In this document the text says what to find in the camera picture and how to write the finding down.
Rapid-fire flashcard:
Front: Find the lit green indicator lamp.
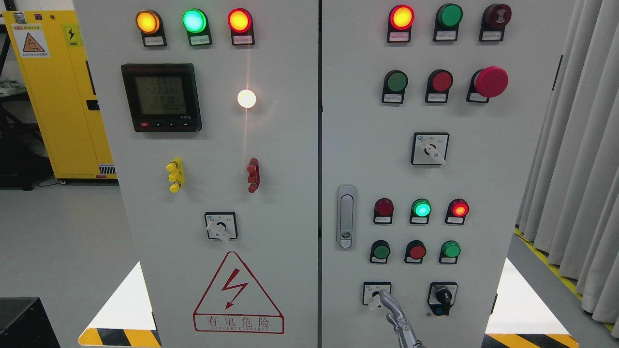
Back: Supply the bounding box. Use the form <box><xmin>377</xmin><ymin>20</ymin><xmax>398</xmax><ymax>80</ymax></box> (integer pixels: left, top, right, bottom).
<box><xmin>409</xmin><ymin>199</ymin><xmax>432</xmax><ymax>225</ymax></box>

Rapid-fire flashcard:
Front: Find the yellow safety storage cabinet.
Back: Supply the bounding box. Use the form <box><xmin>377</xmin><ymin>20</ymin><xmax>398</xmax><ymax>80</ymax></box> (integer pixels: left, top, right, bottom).
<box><xmin>3</xmin><ymin>10</ymin><xmax>117</xmax><ymax>180</ymax></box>

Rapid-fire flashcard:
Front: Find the red indicator lamp top right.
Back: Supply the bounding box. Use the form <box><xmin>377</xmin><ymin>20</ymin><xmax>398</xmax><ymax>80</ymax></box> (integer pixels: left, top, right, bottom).
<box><xmin>387</xmin><ymin>4</ymin><xmax>415</xmax><ymax>44</ymax></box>

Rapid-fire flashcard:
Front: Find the red push button second row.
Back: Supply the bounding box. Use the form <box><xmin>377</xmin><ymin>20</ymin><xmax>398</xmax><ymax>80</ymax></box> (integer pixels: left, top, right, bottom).
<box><xmin>425</xmin><ymin>69</ymin><xmax>454</xmax><ymax>103</ymax></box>

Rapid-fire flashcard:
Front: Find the green indicator lamp top left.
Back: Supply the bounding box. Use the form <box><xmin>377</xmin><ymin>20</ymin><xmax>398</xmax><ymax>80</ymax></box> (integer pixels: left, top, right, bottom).
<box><xmin>183</xmin><ymin>8</ymin><xmax>213</xmax><ymax>46</ymax></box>

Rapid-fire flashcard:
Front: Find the red stop button lower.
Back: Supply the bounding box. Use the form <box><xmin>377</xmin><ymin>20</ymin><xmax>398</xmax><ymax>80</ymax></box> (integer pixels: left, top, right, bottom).
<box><xmin>404</xmin><ymin>240</ymin><xmax>427</xmax><ymax>264</ymax></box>

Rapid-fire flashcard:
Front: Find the red test terminal socket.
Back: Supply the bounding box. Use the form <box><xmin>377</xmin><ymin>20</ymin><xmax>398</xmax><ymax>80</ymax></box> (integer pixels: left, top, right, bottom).
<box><xmin>246</xmin><ymin>158</ymin><xmax>261</xmax><ymax>192</ymax></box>

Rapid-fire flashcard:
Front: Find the dark red indicator lamp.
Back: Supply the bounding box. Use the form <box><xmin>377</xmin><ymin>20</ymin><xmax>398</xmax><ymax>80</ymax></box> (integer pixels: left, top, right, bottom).
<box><xmin>373</xmin><ymin>198</ymin><xmax>394</xmax><ymax>225</ymax></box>

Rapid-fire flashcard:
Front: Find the yellow test terminal socket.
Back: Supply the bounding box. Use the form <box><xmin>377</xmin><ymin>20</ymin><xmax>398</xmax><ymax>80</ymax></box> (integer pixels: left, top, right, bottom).
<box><xmin>166</xmin><ymin>157</ymin><xmax>184</xmax><ymax>193</ymax></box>

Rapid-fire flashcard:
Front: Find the yellow indicator lamp top left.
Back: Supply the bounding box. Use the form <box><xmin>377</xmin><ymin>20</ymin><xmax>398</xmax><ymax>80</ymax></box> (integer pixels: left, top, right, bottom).
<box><xmin>135</xmin><ymin>10</ymin><xmax>167</xmax><ymax>47</ymax></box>

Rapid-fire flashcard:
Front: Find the green push button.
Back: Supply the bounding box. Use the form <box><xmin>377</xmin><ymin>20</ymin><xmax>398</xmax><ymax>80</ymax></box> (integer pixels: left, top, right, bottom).
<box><xmin>438</xmin><ymin>240</ymin><xmax>461</xmax><ymax>264</ymax></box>
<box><xmin>433</xmin><ymin>3</ymin><xmax>463</xmax><ymax>42</ymax></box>

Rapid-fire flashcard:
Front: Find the black box bottom left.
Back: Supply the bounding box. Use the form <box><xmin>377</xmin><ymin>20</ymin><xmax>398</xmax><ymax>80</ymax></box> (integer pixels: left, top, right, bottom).
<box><xmin>0</xmin><ymin>297</ymin><xmax>60</xmax><ymax>348</ymax></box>

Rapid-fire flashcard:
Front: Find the green push button lower right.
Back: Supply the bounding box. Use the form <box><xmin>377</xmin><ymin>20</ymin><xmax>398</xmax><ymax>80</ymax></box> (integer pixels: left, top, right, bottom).
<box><xmin>438</xmin><ymin>240</ymin><xmax>461</xmax><ymax>264</ymax></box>

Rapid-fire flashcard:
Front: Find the grey electrical control cabinet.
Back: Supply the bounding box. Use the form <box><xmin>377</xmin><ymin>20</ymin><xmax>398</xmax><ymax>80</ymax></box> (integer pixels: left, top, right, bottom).
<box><xmin>73</xmin><ymin>0</ymin><xmax>578</xmax><ymax>348</ymax></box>

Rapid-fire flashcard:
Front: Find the white lit indicator lamp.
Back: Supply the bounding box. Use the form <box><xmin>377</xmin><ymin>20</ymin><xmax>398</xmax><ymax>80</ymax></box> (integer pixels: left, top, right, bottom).
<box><xmin>237</xmin><ymin>88</ymin><xmax>257</xmax><ymax>109</ymax></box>

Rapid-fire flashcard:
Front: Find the lit red indicator lamp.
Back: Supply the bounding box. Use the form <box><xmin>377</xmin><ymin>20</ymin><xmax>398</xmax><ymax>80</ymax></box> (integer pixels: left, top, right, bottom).
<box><xmin>444</xmin><ymin>198</ymin><xmax>470</xmax><ymax>225</ymax></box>

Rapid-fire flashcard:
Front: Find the red indicator lamp top left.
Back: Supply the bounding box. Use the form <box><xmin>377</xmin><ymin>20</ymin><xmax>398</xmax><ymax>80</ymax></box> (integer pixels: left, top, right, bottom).
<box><xmin>227</xmin><ymin>7</ymin><xmax>256</xmax><ymax>46</ymax></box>

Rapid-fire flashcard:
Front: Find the green push button second row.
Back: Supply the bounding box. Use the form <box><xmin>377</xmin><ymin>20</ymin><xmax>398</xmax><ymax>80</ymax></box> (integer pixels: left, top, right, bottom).
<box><xmin>381</xmin><ymin>69</ymin><xmax>408</xmax><ymax>105</ymax></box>

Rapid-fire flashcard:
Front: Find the left door rotary selector switch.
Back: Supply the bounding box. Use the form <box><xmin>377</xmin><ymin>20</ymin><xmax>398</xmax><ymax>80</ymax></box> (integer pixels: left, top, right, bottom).
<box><xmin>204</xmin><ymin>212</ymin><xmax>238</xmax><ymax>242</ymax></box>

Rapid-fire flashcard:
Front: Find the red emergency stop mushroom button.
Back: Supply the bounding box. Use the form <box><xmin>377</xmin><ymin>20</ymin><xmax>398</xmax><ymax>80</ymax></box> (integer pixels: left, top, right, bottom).
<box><xmin>466</xmin><ymin>66</ymin><xmax>509</xmax><ymax>103</ymax></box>

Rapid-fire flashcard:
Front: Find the grey curtain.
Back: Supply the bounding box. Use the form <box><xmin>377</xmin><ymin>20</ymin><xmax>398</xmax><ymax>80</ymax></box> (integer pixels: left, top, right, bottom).
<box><xmin>517</xmin><ymin>0</ymin><xmax>619</xmax><ymax>325</ymax></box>

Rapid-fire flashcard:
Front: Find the bottom left white selector switch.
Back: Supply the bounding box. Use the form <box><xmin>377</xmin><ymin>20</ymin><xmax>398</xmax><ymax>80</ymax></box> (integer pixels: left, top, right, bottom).
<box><xmin>362</xmin><ymin>281</ymin><xmax>392</xmax><ymax>311</ymax></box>

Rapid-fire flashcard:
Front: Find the green start button lower left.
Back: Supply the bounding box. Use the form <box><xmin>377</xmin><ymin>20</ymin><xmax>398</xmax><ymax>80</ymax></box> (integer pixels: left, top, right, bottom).
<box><xmin>369</xmin><ymin>240</ymin><xmax>391</xmax><ymax>264</ymax></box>

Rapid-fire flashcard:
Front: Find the red electric hazard warning sticker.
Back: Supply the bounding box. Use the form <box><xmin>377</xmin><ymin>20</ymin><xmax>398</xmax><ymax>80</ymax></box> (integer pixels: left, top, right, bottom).
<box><xmin>192</xmin><ymin>251</ymin><xmax>285</xmax><ymax>334</ymax></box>

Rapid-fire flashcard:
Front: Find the dark red buzzer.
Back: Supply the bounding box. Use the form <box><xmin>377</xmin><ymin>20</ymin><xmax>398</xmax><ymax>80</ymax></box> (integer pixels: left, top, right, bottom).
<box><xmin>478</xmin><ymin>3</ymin><xmax>512</xmax><ymax>42</ymax></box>

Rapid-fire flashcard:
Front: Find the green push button top right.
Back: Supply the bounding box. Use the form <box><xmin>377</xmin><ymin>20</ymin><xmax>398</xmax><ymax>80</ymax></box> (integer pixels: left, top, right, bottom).
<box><xmin>433</xmin><ymin>3</ymin><xmax>463</xmax><ymax>42</ymax></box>

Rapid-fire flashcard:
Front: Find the right door upper selector switch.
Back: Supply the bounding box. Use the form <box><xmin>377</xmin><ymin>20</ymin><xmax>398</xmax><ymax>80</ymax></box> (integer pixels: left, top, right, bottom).
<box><xmin>411</xmin><ymin>132</ymin><xmax>450</xmax><ymax>166</ymax></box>

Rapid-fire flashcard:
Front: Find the black key selector switch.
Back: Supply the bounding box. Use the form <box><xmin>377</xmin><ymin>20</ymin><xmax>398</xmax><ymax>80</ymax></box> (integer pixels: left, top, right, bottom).
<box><xmin>427</xmin><ymin>282</ymin><xmax>458</xmax><ymax>316</ymax></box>

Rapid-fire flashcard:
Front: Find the silver cabinet door handle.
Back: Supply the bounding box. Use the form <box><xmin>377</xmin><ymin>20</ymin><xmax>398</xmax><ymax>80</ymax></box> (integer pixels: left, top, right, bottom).
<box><xmin>336</xmin><ymin>185</ymin><xmax>357</xmax><ymax>250</ymax></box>

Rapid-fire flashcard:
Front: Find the black digital power meter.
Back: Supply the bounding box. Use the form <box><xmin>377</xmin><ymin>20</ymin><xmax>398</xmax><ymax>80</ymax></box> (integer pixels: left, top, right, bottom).
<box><xmin>121</xmin><ymin>62</ymin><xmax>203</xmax><ymax>132</ymax></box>

